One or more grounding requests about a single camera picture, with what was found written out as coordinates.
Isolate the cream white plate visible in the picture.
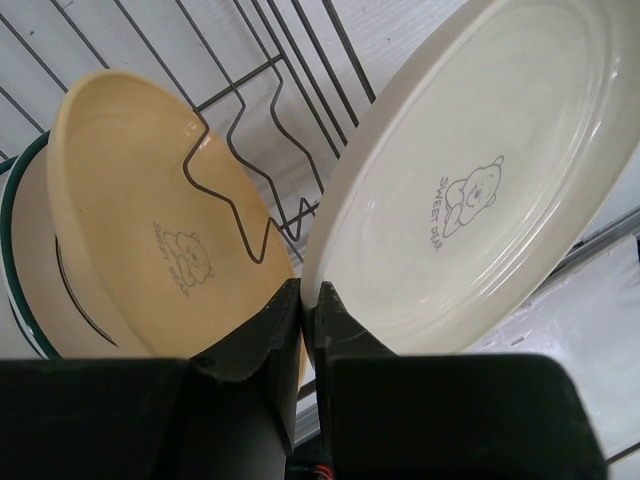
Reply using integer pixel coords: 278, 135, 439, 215
300, 1, 639, 354

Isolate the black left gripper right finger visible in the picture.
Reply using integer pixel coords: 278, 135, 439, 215
312, 282, 398, 479

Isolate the white black-rimmed plate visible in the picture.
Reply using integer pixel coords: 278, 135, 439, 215
12, 150, 123, 358

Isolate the yellow bear plate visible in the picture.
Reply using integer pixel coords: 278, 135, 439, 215
46, 69, 294, 358

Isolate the grey wire dish rack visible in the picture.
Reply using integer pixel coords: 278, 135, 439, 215
1, 1, 376, 265

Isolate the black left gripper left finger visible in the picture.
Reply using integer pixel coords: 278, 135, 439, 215
191, 279, 303, 479

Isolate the white green-rimmed plate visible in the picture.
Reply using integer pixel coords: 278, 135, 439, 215
1, 131, 59, 360

